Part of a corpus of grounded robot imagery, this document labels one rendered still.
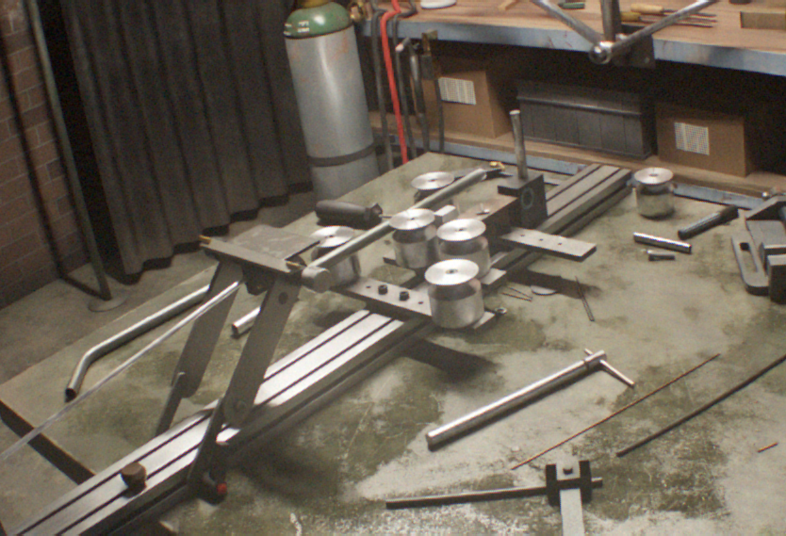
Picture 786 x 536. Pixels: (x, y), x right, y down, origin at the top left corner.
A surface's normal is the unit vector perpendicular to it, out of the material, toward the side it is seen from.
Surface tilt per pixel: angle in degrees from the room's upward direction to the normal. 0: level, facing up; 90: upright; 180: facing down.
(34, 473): 0
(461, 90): 90
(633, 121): 90
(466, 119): 89
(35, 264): 90
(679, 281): 0
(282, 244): 0
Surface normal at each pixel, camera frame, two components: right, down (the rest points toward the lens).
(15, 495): -0.15, -0.89
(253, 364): 0.72, 0.20
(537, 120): -0.67, 0.42
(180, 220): -0.10, 0.44
